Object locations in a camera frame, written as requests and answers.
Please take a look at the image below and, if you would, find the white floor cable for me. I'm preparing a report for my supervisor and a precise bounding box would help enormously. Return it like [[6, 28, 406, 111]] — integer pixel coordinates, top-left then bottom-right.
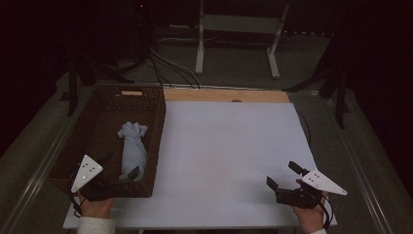
[[157, 33, 216, 44]]

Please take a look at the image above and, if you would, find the black floor cable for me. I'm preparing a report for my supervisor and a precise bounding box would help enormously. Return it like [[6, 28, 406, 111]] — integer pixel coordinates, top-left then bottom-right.
[[148, 55, 173, 90]]

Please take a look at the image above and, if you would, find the white board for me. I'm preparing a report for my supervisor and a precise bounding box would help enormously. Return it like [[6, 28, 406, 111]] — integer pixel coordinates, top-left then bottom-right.
[[62, 100, 338, 230]]

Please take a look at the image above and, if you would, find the grey floor cable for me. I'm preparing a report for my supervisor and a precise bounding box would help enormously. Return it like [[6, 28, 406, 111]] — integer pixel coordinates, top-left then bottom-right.
[[149, 48, 203, 90]]

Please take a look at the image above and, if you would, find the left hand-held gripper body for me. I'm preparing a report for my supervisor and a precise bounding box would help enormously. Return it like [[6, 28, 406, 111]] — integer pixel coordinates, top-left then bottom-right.
[[70, 154, 131, 203]]

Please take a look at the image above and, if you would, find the dark equipment with red light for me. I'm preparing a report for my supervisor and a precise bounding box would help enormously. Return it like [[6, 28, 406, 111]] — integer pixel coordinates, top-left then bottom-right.
[[96, 0, 157, 66]]

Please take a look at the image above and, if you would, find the person's left hand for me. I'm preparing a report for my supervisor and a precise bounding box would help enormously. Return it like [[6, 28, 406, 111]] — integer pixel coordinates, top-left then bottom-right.
[[79, 194, 115, 218]]

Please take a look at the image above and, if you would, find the white metal stand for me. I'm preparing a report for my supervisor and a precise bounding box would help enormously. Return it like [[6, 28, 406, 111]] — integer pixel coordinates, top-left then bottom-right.
[[194, 0, 290, 80]]

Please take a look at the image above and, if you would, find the hand-held gripper cable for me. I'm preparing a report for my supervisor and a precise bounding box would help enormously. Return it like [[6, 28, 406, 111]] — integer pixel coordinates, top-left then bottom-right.
[[319, 194, 334, 230], [68, 181, 83, 218]]

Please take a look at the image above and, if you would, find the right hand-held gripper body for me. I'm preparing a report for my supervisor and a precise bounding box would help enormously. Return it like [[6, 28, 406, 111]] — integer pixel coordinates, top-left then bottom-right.
[[275, 169, 348, 210]]

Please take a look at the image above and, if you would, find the left hand-held gripper cable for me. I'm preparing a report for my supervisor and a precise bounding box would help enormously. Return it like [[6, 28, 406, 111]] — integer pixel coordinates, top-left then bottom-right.
[[68, 181, 83, 218]]

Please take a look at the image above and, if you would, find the brown wicker basket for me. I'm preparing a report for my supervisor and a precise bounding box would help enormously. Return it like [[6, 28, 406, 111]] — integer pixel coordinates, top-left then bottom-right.
[[48, 85, 167, 199]]

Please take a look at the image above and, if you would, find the thin black table cable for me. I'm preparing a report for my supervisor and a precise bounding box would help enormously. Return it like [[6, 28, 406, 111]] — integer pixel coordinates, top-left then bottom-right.
[[296, 110, 313, 147]]

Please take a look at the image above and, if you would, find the metal floor rail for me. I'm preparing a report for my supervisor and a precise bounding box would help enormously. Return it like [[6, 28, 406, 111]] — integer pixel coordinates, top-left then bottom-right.
[[319, 94, 394, 234], [0, 82, 95, 234]]

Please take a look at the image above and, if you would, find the right hand-held gripper cable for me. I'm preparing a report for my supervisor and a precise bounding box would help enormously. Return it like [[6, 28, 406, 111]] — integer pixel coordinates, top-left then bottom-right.
[[319, 194, 334, 230]]

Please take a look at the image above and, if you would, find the light blue tank top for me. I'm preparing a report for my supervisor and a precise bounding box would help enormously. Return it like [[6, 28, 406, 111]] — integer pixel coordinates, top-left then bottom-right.
[[117, 121, 149, 181]]

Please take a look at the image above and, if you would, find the person's right hand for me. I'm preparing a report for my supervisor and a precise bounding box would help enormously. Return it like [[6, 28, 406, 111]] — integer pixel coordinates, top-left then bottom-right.
[[291, 191, 328, 233]]

